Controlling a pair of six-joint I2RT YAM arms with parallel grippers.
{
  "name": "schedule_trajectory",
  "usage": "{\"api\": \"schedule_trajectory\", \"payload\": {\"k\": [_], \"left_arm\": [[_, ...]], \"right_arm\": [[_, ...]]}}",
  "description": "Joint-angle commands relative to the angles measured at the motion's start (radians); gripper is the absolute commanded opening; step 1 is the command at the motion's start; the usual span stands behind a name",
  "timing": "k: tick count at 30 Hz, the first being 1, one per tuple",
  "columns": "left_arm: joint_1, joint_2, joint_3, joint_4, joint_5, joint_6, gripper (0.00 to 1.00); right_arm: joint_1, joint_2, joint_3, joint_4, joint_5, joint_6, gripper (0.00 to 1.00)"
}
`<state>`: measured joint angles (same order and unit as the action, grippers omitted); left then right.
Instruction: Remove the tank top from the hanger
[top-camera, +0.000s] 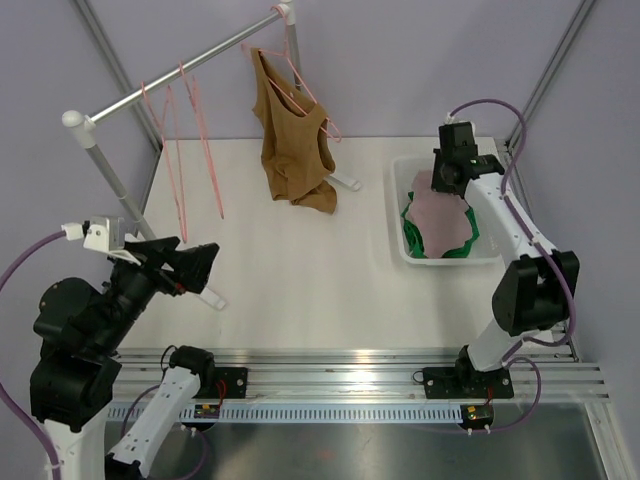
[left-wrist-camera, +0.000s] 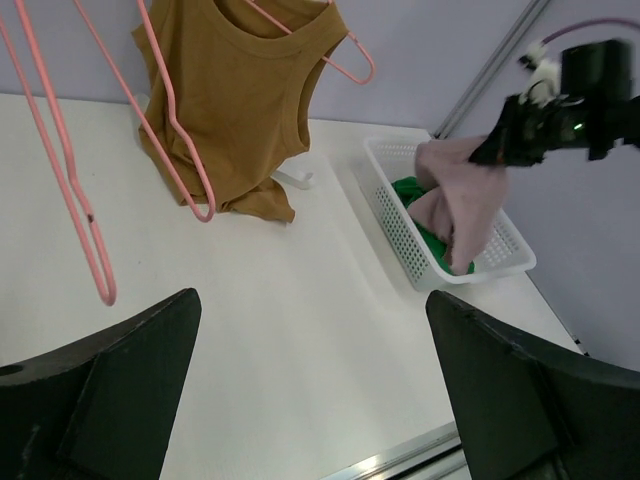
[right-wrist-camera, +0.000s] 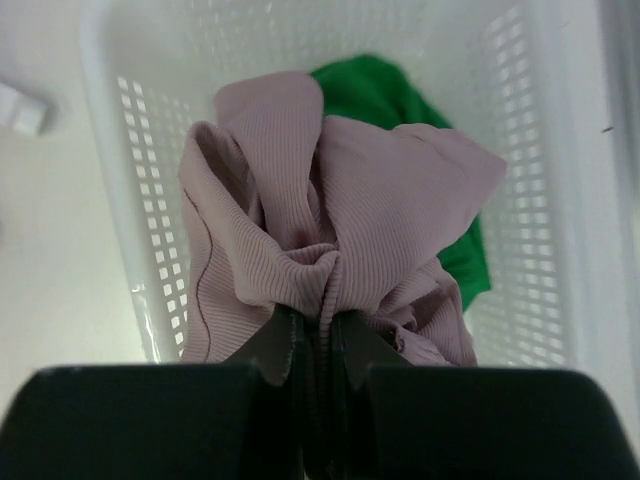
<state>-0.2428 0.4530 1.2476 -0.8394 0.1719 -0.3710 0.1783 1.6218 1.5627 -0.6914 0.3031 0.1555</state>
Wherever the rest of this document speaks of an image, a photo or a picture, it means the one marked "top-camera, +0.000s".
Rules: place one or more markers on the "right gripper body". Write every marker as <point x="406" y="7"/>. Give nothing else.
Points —
<point x="438" y="179"/>

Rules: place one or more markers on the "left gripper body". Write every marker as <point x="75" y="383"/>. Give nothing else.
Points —
<point x="163" y="278"/>

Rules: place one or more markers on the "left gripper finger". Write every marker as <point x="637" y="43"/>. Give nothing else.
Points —
<point x="153" y="252"/>
<point x="192" y="267"/>

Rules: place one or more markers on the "mauve tank top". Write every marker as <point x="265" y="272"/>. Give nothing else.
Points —
<point x="440" y="220"/>

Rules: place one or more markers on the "green tank top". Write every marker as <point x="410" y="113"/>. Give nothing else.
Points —
<point x="415" y="240"/>

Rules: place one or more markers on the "pink hanger of green top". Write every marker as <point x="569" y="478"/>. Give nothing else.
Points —
<point x="173" y="165"/>

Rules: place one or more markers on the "pink hanger of mauve top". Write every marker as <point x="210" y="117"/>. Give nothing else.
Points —
<point x="193" y="91"/>

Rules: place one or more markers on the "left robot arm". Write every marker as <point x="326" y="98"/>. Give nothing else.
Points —
<point x="81" y="329"/>

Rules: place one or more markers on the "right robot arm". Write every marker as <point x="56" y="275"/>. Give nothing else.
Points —
<point x="536" y="291"/>

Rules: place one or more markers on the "brown tank top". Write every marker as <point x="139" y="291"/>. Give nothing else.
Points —
<point x="295" y="154"/>

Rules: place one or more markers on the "pink hanger of brown top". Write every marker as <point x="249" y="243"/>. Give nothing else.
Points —
<point x="331" y="130"/>

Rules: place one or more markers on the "white plastic basket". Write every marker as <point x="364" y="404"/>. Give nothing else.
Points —
<point x="403" y="169"/>

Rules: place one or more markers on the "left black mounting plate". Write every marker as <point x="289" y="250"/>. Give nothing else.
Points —
<point x="231" y="382"/>

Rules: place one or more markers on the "black mounting plate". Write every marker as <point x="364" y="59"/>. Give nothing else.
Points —
<point x="231" y="382"/>
<point x="446" y="383"/>

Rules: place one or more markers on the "clothes rack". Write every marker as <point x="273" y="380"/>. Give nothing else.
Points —
<point x="82" y="128"/>

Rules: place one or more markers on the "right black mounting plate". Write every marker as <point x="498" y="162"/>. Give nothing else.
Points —
<point x="446" y="383"/>

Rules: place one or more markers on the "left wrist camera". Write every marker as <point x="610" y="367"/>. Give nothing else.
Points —
<point x="103" y="234"/>

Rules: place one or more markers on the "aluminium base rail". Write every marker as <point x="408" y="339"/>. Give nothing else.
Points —
<point x="391" y="375"/>

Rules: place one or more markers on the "white slotted cable duct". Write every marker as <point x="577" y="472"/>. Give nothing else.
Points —
<point x="271" y="413"/>

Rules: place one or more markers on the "right frame post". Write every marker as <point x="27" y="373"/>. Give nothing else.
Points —
<point x="560" y="53"/>

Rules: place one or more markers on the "frame post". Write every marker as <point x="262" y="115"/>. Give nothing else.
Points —
<point x="97" y="34"/>
<point x="560" y="53"/>

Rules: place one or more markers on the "left frame post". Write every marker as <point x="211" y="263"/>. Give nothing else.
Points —
<point x="97" y="34"/>

